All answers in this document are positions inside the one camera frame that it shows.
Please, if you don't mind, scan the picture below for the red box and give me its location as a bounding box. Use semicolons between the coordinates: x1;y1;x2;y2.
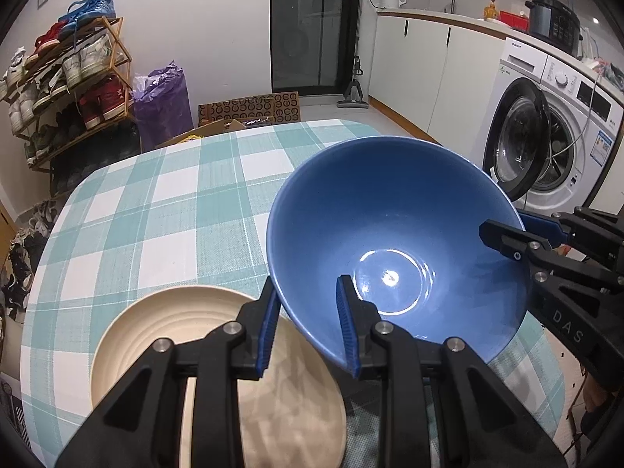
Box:
498;10;530;30

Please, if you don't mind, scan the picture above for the white washing machine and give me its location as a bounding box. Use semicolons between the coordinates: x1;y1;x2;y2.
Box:
482;36;624;215

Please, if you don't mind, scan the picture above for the group of assorted sneakers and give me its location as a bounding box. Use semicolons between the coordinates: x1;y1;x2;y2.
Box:
0;200;59;323

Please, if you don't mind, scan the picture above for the black framed glass door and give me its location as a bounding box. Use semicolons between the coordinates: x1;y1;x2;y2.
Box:
270;0;362;97

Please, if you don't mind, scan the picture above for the patterned doormat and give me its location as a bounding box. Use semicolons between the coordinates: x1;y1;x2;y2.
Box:
197;92;302;130

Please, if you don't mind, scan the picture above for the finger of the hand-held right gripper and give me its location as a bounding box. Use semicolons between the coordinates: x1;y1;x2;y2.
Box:
479;218;624;299
518;206;624;274

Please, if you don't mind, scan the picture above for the person's right hand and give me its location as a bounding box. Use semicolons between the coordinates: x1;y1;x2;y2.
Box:
582;374;612;414

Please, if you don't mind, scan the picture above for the white kitchen base cabinet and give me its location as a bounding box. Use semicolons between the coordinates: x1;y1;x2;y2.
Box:
368;7;508;144

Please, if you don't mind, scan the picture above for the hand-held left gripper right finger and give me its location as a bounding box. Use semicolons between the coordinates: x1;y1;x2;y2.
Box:
336;274;569;468

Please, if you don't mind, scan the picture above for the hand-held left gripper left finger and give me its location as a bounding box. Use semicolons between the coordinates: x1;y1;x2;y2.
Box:
56;277;282;468

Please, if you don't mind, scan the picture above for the blue bowl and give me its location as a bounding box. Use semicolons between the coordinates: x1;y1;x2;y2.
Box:
266;137;530;372

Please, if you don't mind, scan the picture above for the purple plastic bag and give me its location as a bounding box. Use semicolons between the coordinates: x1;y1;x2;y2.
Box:
133;61;193;152

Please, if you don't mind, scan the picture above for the cream round plate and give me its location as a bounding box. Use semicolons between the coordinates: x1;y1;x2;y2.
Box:
90;285;348;468

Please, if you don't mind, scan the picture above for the teal checked tablecloth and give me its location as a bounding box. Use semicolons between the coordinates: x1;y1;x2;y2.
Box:
19;119;566;468

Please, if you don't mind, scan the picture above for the open cardboard box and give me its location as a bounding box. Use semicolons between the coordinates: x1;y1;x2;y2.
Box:
155;117;274;149

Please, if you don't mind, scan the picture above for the black cooker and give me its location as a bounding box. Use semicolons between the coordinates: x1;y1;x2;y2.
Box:
526;0;583;57

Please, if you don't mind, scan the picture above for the stick floor cleaner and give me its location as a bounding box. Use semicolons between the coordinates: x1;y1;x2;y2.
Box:
336;0;372;109

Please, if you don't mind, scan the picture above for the wooden shoe rack with shoes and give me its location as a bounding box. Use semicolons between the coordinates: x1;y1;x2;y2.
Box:
0;0;135;167

